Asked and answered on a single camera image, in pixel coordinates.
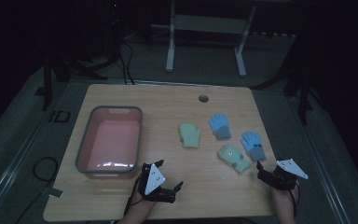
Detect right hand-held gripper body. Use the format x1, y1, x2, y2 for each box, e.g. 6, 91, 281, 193
262, 158, 310, 191

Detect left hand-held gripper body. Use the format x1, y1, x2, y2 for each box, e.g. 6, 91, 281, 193
137, 163, 177, 204

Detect blue glove with eyes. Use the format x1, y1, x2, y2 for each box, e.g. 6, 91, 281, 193
240, 131, 268, 162

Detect green mitten with face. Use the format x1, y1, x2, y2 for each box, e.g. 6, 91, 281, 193
217, 144, 252, 175

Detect plain green mitten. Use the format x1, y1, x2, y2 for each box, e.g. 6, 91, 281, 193
178, 121, 202, 149

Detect pink basin with grey rim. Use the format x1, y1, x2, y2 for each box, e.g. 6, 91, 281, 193
75, 105, 144, 180

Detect plain blue glove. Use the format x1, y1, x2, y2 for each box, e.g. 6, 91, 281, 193
208, 113, 232, 140

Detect person's right hand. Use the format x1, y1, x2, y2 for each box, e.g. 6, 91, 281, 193
270, 184, 300, 217

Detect person's left hand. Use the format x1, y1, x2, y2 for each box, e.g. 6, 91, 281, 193
126, 186, 158, 217

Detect black metal stand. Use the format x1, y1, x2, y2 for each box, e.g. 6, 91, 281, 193
34, 50, 108, 112
250, 31, 324, 126

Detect grey tape piece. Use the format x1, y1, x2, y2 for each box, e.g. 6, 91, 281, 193
47, 187, 64, 199

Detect left hand-held gripper cable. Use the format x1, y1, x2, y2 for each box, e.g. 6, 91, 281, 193
123, 174, 145, 217

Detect black hanging cables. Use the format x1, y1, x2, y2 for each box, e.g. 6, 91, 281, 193
117, 40, 136, 86

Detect black square floor frame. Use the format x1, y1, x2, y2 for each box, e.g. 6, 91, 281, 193
48, 109, 72, 123

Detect black looped floor cable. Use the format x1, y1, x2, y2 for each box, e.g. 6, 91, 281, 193
32, 156, 60, 183

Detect white desk frame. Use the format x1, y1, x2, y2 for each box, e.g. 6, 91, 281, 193
150, 0, 257, 78

